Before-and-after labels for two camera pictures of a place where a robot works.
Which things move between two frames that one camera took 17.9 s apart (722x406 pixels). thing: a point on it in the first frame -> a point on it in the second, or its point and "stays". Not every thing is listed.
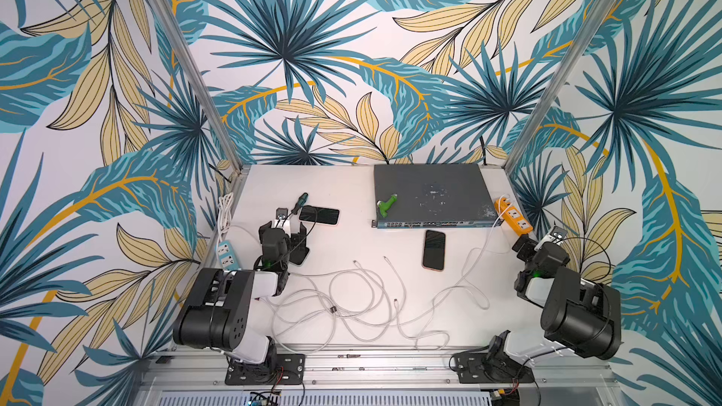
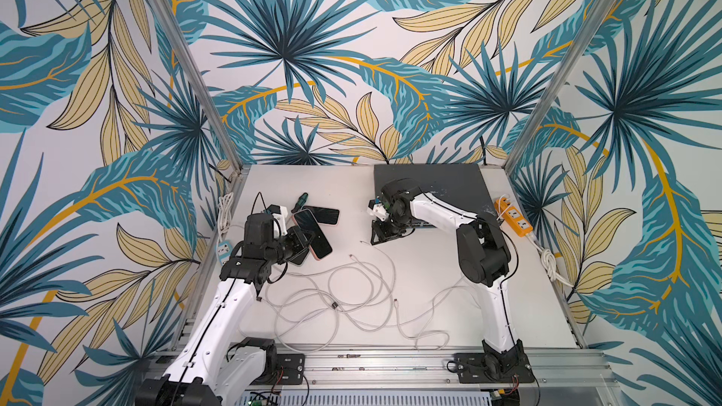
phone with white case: [318, 214] stays
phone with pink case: [433, 255] -> [320, 245]
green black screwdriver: [300, 203] stays
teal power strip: [227, 257] stays
